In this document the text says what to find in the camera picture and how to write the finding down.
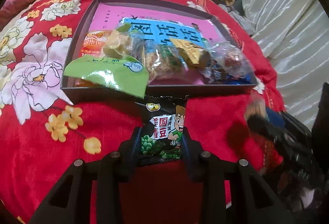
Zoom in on round biscuit clear packet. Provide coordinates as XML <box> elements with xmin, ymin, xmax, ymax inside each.
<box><xmin>244</xmin><ymin>93</ymin><xmax>269</xmax><ymax>121</ymax></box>

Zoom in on black green pea packet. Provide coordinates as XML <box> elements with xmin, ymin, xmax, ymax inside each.
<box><xmin>135</xmin><ymin>97</ymin><xmax>187</xmax><ymax>166</ymax></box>

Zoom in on blue Oreo packet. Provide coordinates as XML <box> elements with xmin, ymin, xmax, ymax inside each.
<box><xmin>199</xmin><ymin>65</ymin><xmax>252</xmax><ymax>85</ymax></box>

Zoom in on clear bag red candy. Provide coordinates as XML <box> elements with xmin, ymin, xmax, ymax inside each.
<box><xmin>211</xmin><ymin>42</ymin><xmax>254</xmax><ymax>78</ymax></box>

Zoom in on green snack bag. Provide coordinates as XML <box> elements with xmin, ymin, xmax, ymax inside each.
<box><xmin>64</xmin><ymin>55</ymin><xmax>149</xmax><ymax>98</ymax></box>

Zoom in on gold cake snack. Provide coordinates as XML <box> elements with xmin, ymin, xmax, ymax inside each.
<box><xmin>170</xmin><ymin>38</ymin><xmax>211</xmax><ymax>68</ymax></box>

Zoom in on orange snack packet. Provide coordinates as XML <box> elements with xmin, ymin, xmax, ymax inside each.
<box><xmin>78</xmin><ymin>30</ymin><xmax>112</xmax><ymax>57</ymax></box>

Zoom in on clear small snack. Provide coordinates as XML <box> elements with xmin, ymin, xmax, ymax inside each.
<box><xmin>101</xmin><ymin>23</ymin><xmax>144</xmax><ymax>59</ymax></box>

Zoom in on nut bar clear wrapper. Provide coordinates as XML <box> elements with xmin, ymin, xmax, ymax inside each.
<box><xmin>141</xmin><ymin>40</ymin><xmax>189</xmax><ymax>83</ymax></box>

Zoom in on grey blue cloth pile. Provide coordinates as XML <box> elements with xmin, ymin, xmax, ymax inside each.
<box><xmin>219</xmin><ymin>4</ymin><xmax>255</xmax><ymax>36</ymax></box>

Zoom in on white satin curtain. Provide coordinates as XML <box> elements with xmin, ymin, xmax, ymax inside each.
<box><xmin>243</xmin><ymin>0</ymin><xmax>329</xmax><ymax>128</ymax></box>

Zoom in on dark shallow tray box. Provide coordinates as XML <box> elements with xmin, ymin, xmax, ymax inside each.
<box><xmin>61</xmin><ymin>0</ymin><xmax>256</xmax><ymax>102</ymax></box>

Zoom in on pink and blue book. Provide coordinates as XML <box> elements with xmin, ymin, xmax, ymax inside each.
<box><xmin>88</xmin><ymin>3</ymin><xmax>227</xmax><ymax>86</ymax></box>

